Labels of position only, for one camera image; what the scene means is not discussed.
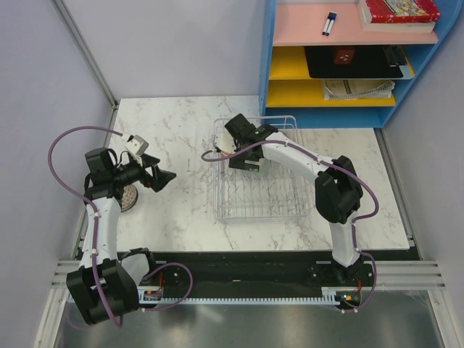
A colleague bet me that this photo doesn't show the orange and white bowl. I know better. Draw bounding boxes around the orange and white bowl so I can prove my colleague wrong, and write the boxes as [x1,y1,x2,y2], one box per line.
[216,133,236,156]

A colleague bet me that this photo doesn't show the pale green ribbed bowl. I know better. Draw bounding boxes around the pale green ribbed bowl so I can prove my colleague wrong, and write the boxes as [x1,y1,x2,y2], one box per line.
[259,159,274,176]

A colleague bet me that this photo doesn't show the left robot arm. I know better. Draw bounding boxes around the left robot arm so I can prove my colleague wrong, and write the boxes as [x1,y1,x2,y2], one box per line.
[66,147,177,325]

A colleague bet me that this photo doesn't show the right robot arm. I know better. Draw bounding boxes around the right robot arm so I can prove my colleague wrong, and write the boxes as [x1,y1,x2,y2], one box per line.
[225,114,363,286]

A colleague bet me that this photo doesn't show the brown checkered blue-rimmed bowl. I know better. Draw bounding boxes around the brown checkered blue-rimmed bowl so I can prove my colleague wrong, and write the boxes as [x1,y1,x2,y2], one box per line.
[121,184,139,212]

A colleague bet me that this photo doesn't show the spiral bound notebook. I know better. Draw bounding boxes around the spiral bound notebook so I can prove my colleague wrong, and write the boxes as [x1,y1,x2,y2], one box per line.
[321,80,395,100]

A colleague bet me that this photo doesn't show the blue shelf unit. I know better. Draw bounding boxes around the blue shelf unit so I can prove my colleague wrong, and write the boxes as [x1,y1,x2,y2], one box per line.
[258,1,463,128]

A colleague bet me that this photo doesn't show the black tablet with red box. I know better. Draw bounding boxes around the black tablet with red box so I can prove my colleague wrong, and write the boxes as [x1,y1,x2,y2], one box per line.
[304,45,403,80]

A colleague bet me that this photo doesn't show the black capped marker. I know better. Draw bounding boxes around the black capped marker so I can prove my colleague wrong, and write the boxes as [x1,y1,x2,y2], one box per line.
[322,12,336,36]

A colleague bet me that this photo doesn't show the blue capped marker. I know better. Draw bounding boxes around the blue capped marker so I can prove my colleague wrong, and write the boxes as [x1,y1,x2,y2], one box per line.
[326,12,337,36]

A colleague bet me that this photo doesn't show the red patterned book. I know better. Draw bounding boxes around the red patterned book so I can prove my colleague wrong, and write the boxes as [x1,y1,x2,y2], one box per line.
[357,0,441,34]

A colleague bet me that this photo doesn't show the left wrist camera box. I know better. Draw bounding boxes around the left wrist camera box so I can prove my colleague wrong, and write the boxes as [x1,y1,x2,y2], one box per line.
[123,133,149,165]

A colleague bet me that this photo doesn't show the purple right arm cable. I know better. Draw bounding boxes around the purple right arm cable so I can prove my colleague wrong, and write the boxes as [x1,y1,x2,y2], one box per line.
[201,139,380,315]

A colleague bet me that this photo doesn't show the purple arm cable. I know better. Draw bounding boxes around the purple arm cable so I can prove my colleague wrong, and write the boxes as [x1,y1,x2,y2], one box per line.
[201,139,380,315]
[48,125,194,331]

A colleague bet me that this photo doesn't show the white wire dish rack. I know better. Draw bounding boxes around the white wire dish rack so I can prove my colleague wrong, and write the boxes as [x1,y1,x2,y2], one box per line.
[212,115,312,220]

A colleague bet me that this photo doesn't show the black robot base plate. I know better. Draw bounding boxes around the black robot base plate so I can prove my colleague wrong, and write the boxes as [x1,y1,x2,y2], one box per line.
[139,252,375,297]

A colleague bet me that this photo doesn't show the white slotted cable duct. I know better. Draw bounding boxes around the white slotted cable duct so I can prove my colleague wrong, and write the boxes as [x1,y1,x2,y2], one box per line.
[137,286,363,307]

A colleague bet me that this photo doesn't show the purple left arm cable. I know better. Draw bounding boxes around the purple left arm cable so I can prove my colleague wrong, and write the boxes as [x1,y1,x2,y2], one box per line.
[48,125,194,331]

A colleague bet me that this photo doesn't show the aluminium corner frame post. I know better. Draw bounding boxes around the aluminium corner frame post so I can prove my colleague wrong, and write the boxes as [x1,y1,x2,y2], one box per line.
[51,0,119,110]

